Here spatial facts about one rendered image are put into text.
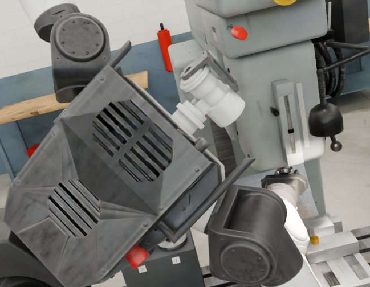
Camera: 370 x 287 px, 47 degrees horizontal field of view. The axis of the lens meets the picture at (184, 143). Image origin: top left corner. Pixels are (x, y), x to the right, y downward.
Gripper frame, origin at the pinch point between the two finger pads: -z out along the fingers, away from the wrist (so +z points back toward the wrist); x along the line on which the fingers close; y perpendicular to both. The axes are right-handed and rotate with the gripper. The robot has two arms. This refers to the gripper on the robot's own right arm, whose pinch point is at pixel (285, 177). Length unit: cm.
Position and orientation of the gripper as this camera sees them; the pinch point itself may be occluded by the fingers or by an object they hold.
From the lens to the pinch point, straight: 124.0
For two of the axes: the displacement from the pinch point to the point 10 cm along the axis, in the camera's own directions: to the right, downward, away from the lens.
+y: 2.2, 9.1, 3.5
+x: -9.1, 0.7, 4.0
